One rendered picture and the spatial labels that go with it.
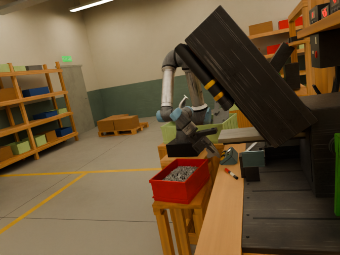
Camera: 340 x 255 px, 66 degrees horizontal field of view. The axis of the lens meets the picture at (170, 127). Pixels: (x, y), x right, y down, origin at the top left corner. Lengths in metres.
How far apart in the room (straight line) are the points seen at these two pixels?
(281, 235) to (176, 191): 0.58
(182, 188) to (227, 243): 0.48
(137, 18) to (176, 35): 1.44
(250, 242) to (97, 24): 9.54
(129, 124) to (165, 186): 5.66
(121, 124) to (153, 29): 3.54
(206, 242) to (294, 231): 0.27
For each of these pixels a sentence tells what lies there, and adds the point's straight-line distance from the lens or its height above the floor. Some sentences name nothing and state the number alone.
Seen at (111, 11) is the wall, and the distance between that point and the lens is 9.81.
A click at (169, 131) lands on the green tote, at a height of 0.91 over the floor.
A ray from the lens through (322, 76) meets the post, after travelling 1.96.
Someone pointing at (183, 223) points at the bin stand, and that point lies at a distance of 1.77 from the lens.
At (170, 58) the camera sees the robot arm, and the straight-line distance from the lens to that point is 1.71.
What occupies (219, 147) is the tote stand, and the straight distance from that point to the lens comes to 2.22.
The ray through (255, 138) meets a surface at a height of 1.12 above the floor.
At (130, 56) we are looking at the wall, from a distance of 9.40.
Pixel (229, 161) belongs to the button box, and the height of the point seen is 0.92.
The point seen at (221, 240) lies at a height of 0.90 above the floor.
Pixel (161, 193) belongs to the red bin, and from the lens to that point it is 1.40.
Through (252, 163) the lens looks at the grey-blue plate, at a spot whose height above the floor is 0.98.
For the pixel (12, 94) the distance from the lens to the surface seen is 6.63.
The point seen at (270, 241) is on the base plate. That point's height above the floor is 0.90.
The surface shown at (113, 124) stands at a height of 0.31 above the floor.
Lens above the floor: 1.45
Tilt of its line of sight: 12 degrees down
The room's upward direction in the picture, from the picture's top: 10 degrees counter-clockwise
